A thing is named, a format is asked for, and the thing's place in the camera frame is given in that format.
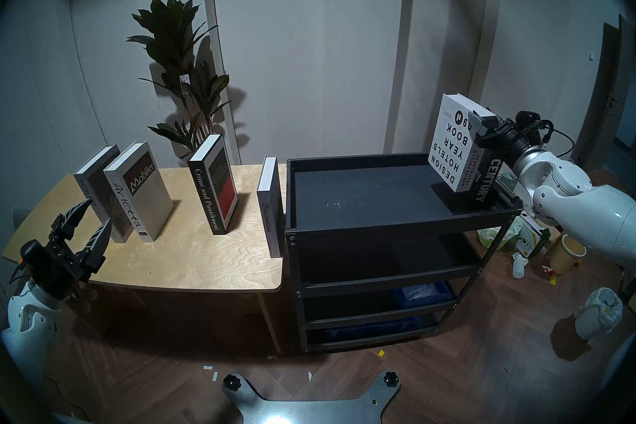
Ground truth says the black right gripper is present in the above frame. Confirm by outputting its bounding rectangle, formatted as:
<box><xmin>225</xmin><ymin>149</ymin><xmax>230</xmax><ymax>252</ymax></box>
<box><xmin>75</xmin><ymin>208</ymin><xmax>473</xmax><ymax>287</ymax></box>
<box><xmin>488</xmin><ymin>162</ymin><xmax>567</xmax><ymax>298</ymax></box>
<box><xmin>467</xmin><ymin>109</ymin><xmax>540</xmax><ymax>164</ymax></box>

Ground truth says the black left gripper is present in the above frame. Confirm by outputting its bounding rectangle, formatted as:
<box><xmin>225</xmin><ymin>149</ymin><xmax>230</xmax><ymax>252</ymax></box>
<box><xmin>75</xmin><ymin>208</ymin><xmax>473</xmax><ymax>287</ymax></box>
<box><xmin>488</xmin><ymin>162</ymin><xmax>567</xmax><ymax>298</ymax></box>
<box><xmin>19</xmin><ymin>198</ymin><xmax>113</xmax><ymax>299</ymax></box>

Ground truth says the white Design Hotels yearbook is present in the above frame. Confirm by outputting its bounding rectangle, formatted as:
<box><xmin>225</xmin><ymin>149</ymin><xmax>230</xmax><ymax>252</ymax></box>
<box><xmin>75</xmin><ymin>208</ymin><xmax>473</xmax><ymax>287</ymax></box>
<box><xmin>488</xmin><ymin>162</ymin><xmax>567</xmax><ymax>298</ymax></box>
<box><xmin>428</xmin><ymin>93</ymin><xmax>497</xmax><ymax>193</ymax></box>

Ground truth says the black Century book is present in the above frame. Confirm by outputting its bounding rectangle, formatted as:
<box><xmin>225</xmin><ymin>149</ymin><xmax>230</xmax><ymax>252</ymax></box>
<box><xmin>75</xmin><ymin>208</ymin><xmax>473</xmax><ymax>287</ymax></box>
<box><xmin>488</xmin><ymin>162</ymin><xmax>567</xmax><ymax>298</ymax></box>
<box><xmin>465</xmin><ymin>157</ymin><xmax>509</xmax><ymax>211</ymax></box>

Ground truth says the grey Discontent book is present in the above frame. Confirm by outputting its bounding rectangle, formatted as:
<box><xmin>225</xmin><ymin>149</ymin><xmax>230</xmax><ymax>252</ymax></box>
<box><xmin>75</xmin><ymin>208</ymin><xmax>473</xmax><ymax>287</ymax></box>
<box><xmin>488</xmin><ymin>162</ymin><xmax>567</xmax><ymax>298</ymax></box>
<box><xmin>257</xmin><ymin>156</ymin><xmax>285</xmax><ymax>258</ymax></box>

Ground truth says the light wooden display table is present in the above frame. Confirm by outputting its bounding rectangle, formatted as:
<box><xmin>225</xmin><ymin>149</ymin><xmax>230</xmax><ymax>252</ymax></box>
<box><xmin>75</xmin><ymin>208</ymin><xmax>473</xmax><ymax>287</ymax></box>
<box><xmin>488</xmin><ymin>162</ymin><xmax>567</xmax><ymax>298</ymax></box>
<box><xmin>2</xmin><ymin>165</ymin><xmax>286</xmax><ymax>354</ymax></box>

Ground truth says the black metal shelf cart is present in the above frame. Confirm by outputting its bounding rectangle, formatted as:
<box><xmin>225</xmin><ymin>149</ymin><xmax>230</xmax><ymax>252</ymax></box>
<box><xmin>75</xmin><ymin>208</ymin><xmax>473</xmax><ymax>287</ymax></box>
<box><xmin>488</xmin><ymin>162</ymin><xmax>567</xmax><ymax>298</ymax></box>
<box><xmin>283</xmin><ymin>152</ymin><xmax>522</xmax><ymax>354</ymax></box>

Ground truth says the grey Special Issue book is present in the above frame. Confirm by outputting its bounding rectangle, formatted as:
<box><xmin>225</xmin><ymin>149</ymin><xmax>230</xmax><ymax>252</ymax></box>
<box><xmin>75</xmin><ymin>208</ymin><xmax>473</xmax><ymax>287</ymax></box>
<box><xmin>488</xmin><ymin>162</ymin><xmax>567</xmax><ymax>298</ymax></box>
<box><xmin>73</xmin><ymin>144</ymin><xmax>135</xmax><ymax>244</ymax></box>

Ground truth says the Arietta Mobilier book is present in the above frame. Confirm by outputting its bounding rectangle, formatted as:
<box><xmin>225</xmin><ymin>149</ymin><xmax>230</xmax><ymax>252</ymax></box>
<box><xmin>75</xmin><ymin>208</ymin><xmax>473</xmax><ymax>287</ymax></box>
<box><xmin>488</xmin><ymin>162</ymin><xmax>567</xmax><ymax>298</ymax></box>
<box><xmin>103</xmin><ymin>141</ymin><xmax>174</xmax><ymax>243</ymax></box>

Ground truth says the pale green plastic bag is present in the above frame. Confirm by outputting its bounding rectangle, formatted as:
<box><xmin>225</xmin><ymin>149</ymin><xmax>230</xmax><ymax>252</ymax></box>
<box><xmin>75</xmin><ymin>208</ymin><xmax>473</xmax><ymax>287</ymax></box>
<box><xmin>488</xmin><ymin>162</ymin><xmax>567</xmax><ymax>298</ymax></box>
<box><xmin>477</xmin><ymin>222</ymin><xmax>522</xmax><ymax>251</ymax></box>

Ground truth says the dark brown door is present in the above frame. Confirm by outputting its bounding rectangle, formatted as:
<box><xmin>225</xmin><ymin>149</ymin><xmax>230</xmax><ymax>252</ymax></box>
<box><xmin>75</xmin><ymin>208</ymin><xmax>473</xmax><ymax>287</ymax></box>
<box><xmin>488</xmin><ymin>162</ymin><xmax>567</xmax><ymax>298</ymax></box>
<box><xmin>571</xmin><ymin>13</ymin><xmax>636</xmax><ymax>173</ymax></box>

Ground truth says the green and white carton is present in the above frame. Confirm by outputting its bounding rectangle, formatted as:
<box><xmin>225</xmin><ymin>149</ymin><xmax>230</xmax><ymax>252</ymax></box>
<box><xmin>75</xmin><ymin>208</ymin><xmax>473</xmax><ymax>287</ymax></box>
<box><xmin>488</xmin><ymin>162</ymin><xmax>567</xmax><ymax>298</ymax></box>
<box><xmin>514</xmin><ymin>212</ymin><xmax>551</xmax><ymax>258</ymax></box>

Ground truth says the Crime and Punishment book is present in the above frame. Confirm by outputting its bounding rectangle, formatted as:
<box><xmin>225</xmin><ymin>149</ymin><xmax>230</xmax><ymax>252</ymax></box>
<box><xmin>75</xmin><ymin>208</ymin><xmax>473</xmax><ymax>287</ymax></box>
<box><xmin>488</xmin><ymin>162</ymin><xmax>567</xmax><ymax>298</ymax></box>
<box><xmin>188</xmin><ymin>134</ymin><xmax>238</xmax><ymax>236</ymax></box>

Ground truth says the beige round bucket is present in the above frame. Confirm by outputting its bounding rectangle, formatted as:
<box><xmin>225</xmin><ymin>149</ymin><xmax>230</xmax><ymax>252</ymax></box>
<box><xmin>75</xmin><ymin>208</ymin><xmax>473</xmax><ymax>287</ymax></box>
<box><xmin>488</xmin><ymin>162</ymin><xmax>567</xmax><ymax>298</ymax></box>
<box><xmin>548</xmin><ymin>234</ymin><xmax>587</xmax><ymax>275</ymax></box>

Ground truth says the blue bin with clear bag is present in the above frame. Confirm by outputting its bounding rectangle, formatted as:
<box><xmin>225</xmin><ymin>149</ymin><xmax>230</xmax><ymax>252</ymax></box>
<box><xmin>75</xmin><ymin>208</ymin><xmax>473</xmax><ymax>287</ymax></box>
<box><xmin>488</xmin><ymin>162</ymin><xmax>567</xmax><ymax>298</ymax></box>
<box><xmin>397</xmin><ymin>281</ymin><xmax>450</xmax><ymax>308</ymax></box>

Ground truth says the tall green leafy plant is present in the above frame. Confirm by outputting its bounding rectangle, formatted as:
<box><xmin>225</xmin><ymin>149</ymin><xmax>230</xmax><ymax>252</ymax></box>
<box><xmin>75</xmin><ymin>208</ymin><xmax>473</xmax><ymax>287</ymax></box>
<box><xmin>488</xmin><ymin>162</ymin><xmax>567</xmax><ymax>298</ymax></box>
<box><xmin>125</xmin><ymin>0</ymin><xmax>234</xmax><ymax>165</ymax></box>

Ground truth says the white bin with plastic bag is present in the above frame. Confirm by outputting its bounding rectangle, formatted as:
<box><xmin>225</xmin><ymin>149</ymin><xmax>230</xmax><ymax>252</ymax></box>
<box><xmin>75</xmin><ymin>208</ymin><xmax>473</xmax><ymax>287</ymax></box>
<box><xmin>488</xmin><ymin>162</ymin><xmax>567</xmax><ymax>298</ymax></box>
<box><xmin>575</xmin><ymin>287</ymin><xmax>624</xmax><ymax>340</ymax></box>

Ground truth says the flat blue plastic crate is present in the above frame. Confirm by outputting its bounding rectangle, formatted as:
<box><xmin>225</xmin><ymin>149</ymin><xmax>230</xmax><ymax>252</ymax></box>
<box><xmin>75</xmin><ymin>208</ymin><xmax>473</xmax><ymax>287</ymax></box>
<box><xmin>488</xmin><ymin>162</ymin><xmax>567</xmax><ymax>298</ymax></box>
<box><xmin>318</xmin><ymin>316</ymin><xmax>423</xmax><ymax>342</ymax></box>

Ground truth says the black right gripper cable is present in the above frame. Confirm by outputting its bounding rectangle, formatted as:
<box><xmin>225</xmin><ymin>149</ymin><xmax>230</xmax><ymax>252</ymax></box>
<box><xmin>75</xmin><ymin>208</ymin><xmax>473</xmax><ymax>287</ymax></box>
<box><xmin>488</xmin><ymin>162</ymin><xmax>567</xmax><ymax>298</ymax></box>
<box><xmin>539</xmin><ymin>120</ymin><xmax>575</xmax><ymax>160</ymax></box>

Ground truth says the grey metal robot base plate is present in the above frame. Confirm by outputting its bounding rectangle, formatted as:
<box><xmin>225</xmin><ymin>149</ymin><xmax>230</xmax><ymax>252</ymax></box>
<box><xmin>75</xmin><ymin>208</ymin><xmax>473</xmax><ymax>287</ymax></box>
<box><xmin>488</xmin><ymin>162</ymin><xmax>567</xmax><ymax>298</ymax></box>
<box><xmin>222</xmin><ymin>371</ymin><xmax>400</xmax><ymax>424</ymax></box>

